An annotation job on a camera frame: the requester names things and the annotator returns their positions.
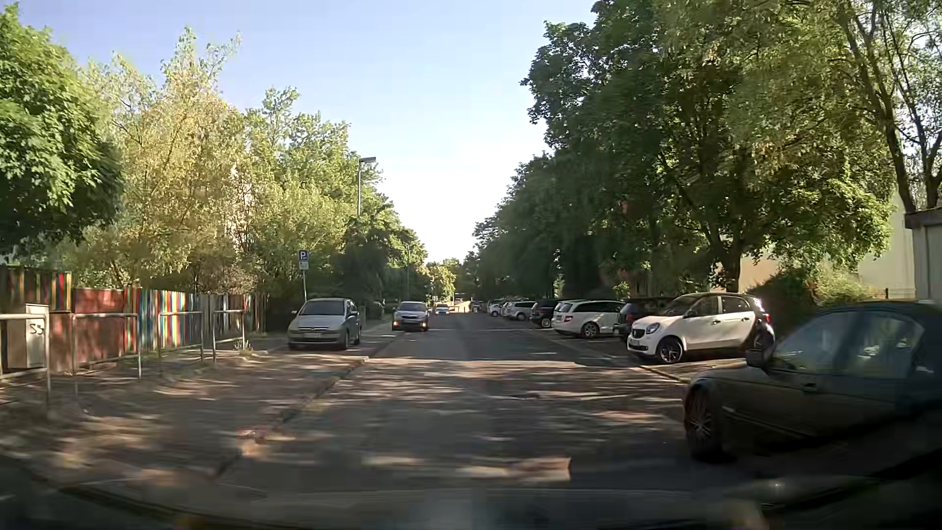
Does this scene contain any green bush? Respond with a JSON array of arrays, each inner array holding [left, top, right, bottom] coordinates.
[[747, 264, 884, 340]]

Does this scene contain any lamp post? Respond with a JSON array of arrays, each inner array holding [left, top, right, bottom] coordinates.
[[356, 155, 378, 219]]

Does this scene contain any car's own bonnet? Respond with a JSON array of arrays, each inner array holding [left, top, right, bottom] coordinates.
[[59, 471, 942, 530]]

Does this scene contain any silver parked car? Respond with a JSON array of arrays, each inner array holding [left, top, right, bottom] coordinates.
[[286, 296, 363, 351]]

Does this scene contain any small white car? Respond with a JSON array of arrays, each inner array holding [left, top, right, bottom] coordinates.
[[626, 291, 776, 365]]

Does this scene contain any pale building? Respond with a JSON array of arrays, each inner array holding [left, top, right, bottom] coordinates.
[[710, 187, 921, 301]]

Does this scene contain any grey garage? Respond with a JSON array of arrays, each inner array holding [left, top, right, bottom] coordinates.
[[904, 207, 942, 304]]

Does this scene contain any dark parked car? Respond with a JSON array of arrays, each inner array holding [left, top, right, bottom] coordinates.
[[683, 300, 942, 465]]

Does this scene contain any row of trees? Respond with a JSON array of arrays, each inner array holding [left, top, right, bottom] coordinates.
[[460, 0, 942, 303], [0, 3, 459, 332]]

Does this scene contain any paved pavement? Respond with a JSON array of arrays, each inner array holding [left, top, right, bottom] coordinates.
[[0, 315, 394, 487]]

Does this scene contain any colourful striped fence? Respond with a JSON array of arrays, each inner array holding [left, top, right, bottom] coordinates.
[[0, 265, 266, 372]]

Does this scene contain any grey street cabinet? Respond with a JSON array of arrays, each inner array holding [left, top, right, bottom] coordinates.
[[6, 302, 51, 371]]

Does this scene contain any row of parked cars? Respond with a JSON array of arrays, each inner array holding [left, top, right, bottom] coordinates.
[[471, 296, 674, 341]]

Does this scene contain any metal railing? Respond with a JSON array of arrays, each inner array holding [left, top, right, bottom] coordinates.
[[0, 308, 248, 408]]

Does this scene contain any grey asphalt road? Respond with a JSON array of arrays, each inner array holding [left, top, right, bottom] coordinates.
[[0, 312, 942, 530]]

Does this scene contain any silver car with headlights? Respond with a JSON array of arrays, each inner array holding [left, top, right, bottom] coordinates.
[[391, 300, 431, 333]]

